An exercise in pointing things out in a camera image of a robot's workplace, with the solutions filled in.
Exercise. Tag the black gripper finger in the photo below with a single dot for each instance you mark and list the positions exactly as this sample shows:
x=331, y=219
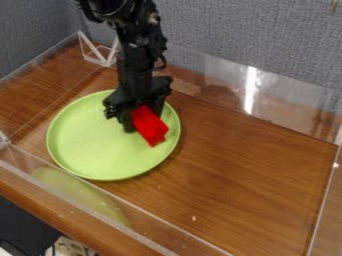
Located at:
x=156, y=103
x=124, y=119

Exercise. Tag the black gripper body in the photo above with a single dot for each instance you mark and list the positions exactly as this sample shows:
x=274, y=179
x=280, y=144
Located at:
x=131, y=97

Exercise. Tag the red block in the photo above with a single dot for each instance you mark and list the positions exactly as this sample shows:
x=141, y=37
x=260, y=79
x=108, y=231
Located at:
x=149, y=126

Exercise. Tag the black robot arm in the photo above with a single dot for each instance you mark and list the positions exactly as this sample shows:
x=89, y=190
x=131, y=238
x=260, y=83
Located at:
x=136, y=21

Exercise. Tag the green round plate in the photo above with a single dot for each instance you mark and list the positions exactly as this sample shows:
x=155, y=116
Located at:
x=91, y=147

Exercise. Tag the black box under table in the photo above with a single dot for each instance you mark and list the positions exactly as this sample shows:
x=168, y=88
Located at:
x=28, y=235

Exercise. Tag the clear acrylic corner bracket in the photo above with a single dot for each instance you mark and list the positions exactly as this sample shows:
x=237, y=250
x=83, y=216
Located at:
x=97, y=54

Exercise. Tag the clear acrylic enclosure wall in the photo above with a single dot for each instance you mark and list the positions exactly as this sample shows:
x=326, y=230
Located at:
x=250, y=186

